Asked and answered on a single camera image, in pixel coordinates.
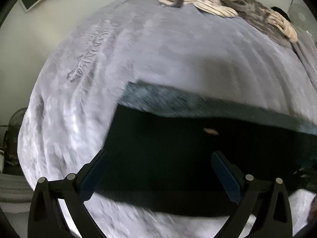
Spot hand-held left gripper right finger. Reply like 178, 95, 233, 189
210, 150, 294, 238

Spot white round fan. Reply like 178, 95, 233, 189
288, 0, 317, 30

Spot black pants with patterned waistband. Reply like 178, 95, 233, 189
95, 81, 317, 217

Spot striped beige grey quilt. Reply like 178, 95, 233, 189
122, 0, 299, 42

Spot dark wire mesh basket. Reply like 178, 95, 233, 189
2, 108, 28, 166

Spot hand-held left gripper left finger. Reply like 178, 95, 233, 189
27, 149, 109, 238

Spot dark cloth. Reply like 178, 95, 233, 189
270, 6, 291, 21

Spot grey plush blanket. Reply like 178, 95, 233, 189
17, 0, 317, 238

